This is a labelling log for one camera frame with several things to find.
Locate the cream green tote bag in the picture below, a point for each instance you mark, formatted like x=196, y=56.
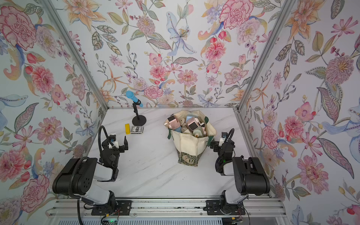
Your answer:
x=189, y=148

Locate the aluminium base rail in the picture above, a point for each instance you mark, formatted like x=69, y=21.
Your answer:
x=262, y=210

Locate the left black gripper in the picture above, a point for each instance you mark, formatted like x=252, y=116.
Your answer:
x=120, y=146

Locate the mint green pencil sharpener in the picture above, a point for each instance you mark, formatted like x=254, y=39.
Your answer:
x=198, y=132

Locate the yellow rectangular block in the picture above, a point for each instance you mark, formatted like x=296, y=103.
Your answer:
x=127, y=129

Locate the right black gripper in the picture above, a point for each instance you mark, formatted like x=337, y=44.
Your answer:
x=216, y=144

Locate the large pink pencil sharpener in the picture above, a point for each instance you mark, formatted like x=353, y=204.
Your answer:
x=193, y=124

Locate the small pink pencil sharpener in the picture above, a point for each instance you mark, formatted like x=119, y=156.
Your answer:
x=172, y=122

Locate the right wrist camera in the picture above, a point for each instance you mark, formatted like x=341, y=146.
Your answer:
x=223, y=138

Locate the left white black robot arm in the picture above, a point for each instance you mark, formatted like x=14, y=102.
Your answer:
x=79, y=177

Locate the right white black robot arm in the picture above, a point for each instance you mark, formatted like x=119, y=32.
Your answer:
x=249, y=178

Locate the black microphone stand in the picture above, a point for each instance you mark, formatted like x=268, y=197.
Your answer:
x=138, y=120

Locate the blue playing card box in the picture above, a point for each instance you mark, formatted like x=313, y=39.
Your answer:
x=136, y=129

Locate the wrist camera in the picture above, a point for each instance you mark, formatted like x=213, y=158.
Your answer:
x=113, y=141
x=223, y=138

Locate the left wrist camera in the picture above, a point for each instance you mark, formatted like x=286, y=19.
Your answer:
x=113, y=141

